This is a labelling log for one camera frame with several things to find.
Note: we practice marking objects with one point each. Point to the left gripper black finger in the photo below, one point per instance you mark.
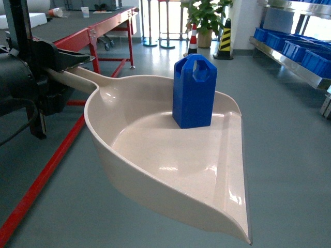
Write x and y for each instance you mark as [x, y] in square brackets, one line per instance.
[69, 59]
[55, 99]

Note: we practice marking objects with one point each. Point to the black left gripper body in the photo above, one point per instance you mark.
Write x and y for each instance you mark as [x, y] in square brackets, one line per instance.
[44, 55]

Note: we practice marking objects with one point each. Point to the blue plastic part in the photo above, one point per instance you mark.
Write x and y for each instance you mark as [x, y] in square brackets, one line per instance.
[193, 91]

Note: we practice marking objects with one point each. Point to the beige plastic dustpan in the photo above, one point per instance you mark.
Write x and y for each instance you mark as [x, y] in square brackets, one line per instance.
[195, 176]

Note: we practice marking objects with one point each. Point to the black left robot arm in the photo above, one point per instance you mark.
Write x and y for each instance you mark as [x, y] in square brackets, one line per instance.
[19, 81]

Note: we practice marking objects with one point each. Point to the stainless steel shelf rack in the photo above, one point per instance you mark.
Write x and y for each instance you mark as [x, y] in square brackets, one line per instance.
[305, 9]

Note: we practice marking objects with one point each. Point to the clear plastic cup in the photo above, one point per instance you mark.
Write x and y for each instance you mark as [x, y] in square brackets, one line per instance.
[85, 12]

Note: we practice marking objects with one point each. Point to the metal railing barrier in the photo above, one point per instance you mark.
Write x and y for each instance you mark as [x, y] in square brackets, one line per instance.
[163, 22]

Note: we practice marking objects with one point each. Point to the red white traffic cone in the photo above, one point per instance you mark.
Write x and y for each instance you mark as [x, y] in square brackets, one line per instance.
[193, 47]

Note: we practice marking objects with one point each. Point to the green potted plant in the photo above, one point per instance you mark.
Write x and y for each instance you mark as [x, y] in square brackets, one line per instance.
[208, 17]

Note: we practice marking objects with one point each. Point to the yellow black traffic cone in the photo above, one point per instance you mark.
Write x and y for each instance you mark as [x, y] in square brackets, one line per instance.
[224, 49]

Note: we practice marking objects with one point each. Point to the red metal table frame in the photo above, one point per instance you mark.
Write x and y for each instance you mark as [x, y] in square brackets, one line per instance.
[119, 20]

